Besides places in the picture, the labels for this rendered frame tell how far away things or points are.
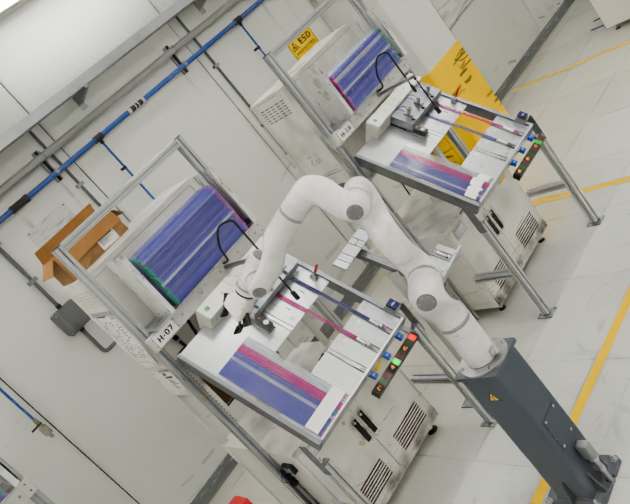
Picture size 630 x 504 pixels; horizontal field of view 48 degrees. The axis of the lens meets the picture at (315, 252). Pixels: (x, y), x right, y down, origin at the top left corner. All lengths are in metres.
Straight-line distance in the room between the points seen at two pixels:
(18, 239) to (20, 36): 1.24
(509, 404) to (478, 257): 1.52
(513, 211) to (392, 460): 1.65
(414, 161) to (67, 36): 2.38
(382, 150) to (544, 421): 1.76
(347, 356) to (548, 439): 0.87
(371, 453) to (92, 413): 1.83
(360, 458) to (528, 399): 1.01
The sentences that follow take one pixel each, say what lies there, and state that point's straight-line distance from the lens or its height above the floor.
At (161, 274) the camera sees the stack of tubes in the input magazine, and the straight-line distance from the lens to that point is 3.06.
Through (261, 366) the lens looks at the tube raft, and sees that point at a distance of 3.01.
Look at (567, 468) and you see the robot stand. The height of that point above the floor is 0.20.
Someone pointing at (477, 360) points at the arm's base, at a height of 0.74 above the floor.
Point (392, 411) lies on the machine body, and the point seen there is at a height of 0.30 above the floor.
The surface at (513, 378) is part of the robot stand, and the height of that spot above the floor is 0.62.
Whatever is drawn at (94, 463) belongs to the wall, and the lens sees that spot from 4.55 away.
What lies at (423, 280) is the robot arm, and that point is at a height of 1.12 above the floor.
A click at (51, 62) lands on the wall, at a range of 4.83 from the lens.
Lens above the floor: 2.10
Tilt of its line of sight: 17 degrees down
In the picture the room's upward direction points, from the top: 40 degrees counter-clockwise
